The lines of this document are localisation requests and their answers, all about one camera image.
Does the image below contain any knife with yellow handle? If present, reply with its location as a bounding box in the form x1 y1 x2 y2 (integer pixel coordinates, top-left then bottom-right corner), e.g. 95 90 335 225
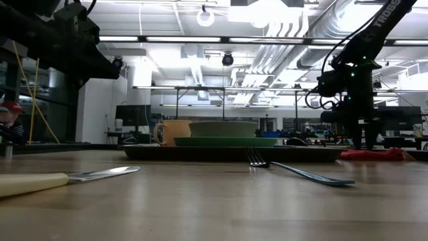
0 165 142 199

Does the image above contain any brown plastic tray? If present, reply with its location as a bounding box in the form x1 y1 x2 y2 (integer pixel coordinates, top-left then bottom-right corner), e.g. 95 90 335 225
118 144 345 164

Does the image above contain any person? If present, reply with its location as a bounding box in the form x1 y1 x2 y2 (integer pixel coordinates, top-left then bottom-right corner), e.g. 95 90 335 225
0 100 27 145

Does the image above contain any black overhead light bar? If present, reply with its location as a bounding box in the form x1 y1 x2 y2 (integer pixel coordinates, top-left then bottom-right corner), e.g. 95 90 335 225
96 34 428 48

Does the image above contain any black aluminium table frame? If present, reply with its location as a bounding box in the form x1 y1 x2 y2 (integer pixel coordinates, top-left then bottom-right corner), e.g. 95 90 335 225
0 143 428 162

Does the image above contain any black computer monitor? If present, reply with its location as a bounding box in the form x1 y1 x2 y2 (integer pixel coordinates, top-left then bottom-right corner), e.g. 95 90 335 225
114 104 152 135
377 106 423 132

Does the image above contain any fork with blue handle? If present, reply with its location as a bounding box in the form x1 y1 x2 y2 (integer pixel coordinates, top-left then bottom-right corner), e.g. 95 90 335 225
245 147 356 187

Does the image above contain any black clamp handle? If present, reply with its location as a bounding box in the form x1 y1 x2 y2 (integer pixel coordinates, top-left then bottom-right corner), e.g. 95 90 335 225
286 137 308 147

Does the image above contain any red cloth napkin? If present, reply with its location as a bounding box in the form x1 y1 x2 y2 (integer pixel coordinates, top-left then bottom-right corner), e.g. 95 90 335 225
339 147 416 163

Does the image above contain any beige bowl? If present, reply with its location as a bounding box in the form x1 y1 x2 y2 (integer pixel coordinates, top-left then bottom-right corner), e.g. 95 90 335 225
188 120 259 138

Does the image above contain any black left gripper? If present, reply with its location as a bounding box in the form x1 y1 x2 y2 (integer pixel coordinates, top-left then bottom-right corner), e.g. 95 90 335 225
49 3 120 88

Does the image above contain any green plate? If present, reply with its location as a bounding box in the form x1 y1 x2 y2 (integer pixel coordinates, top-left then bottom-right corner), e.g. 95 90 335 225
173 136 279 148

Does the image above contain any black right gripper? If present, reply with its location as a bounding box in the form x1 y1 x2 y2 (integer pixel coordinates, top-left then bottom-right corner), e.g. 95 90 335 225
320 62 381 150

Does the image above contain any orange mug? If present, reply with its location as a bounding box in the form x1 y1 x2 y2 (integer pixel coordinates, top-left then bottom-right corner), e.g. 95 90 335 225
153 119 193 147

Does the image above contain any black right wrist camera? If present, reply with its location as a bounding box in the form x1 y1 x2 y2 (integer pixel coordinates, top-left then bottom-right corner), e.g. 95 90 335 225
316 68 348 98

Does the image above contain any silver ventilation duct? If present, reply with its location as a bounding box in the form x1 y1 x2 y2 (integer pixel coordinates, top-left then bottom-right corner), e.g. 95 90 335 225
296 0 382 70

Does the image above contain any yellow extension cable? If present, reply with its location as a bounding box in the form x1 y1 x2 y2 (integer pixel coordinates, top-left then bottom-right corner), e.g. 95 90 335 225
28 56 40 145
11 39 61 145

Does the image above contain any white ring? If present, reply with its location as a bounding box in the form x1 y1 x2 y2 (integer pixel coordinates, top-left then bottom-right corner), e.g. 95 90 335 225
195 6 216 28

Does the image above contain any black background metal frame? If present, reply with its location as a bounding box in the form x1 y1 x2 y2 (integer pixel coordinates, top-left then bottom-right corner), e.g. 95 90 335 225
132 85 322 122

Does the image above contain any black overhead camera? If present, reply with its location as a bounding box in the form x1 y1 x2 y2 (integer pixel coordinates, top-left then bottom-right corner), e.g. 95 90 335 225
221 52 235 68

